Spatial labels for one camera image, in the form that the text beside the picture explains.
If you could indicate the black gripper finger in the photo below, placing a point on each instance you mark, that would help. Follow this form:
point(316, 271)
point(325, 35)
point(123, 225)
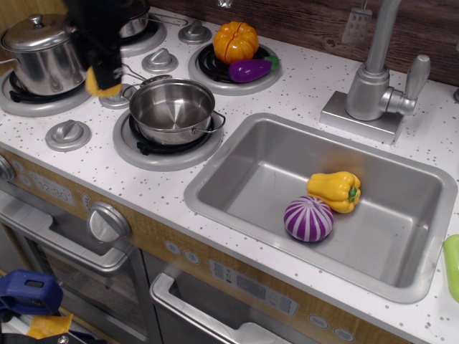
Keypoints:
point(107, 70)

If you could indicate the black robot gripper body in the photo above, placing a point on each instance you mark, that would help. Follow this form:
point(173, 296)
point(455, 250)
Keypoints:
point(99, 23)

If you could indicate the yellow toy corn cob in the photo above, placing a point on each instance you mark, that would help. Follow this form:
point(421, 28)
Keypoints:
point(93, 88)

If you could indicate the middle left grey stove knob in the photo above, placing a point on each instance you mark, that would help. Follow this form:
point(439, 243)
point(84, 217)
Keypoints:
point(120, 100)

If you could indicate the grey stove knob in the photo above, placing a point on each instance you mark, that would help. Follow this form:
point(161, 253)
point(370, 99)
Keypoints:
point(195, 33)
point(120, 100)
point(159, 62)
point(68, 136)

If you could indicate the back left stove burner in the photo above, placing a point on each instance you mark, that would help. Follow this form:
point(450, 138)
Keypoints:
point(146, 41)

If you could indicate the stove burner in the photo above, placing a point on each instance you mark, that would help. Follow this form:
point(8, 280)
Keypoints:
point(146, 41)
point(36, 110)
point(206, 69)
point(149, 155)

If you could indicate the front grey stove knob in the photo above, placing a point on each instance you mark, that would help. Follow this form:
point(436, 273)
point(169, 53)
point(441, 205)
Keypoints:
point(68, 136)

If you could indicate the front right stove burner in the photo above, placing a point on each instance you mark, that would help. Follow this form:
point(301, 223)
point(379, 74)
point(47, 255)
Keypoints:
point(149, 155)

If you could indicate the back grey stove knob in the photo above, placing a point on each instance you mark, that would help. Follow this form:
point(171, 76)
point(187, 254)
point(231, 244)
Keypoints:
point(195, 33)

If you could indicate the back right stove burner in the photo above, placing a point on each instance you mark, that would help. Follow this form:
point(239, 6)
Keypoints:
point(206, 69)

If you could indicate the front left stove burner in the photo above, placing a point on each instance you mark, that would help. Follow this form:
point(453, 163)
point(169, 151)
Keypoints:
point(36, 110)

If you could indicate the small steel pot glass lid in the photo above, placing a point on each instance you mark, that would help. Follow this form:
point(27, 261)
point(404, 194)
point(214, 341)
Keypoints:
point(139, 17)

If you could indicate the tall steel pot with lid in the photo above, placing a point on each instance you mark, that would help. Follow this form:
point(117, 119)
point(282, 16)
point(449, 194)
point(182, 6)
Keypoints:
point(46, 60)

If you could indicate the orange toy pumpkin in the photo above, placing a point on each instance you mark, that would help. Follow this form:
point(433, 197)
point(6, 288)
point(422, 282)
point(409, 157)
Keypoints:
point(235, 41)

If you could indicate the purple toy eggplant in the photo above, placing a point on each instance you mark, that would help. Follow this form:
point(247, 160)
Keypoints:
point(248, 70)

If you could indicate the round silver oven dial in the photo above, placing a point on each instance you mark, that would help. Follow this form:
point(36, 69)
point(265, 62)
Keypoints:
point(106, 224)

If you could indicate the blue clamp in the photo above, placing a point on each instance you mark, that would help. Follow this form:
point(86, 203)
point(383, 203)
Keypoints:
point(29, 293)

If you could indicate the purple striped toy onion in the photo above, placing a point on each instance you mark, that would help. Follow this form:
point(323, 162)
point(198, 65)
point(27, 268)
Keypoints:
point(308, 219)

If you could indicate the hanging silver spatula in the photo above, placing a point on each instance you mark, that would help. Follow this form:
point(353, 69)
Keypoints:
point(358, 25)

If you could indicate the yellow toy bell pepper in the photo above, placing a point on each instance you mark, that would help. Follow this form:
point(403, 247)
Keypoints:
point(339, 190)

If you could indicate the silver toy faucet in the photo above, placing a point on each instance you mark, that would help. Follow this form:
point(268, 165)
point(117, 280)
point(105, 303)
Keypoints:
point(372, 108)

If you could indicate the yellow cloth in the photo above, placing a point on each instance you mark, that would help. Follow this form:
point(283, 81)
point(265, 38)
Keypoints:
point(44, 326)

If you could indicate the grey metal sink basin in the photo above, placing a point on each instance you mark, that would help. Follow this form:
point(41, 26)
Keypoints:
point(389, 244)

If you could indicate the green object at edge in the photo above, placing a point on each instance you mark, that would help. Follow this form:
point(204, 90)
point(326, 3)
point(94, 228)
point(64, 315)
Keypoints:
point(450, 248)

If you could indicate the wire utensil handle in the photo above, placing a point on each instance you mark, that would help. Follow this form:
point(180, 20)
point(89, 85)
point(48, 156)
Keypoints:
point(126, 70)

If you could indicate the steel pan with handles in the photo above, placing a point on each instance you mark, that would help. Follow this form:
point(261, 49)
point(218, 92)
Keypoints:
point(171, 111)

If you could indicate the silver oven door handle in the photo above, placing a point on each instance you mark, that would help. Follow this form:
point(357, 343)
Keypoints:
point(35, 224)

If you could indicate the silver dishwasher door handle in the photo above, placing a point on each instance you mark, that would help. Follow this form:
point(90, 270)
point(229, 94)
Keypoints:
point(180, 310)

